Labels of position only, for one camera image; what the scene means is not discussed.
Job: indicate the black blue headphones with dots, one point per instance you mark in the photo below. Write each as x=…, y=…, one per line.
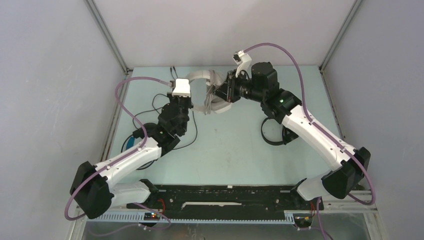
x=138, y=133

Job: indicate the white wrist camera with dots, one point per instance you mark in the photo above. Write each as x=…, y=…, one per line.
x=243, y=61
x=180, y=87

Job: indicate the white headphones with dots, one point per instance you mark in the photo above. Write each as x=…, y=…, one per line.
x=212, y=103

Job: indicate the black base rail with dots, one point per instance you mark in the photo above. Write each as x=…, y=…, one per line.
x=228, y=203

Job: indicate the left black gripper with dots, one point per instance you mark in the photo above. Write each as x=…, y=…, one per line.
x=171, y=98

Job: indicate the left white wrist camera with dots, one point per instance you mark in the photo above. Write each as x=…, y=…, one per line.
x=180, y=87

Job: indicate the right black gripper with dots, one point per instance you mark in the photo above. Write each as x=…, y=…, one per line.
x=226, y=91

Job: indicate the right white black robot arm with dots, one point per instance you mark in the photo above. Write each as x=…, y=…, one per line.
x=346, y=162

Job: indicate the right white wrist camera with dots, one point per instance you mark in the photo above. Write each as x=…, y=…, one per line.
x=243, y=61

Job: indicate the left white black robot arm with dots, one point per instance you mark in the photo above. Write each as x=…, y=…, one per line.
x=97, y=187

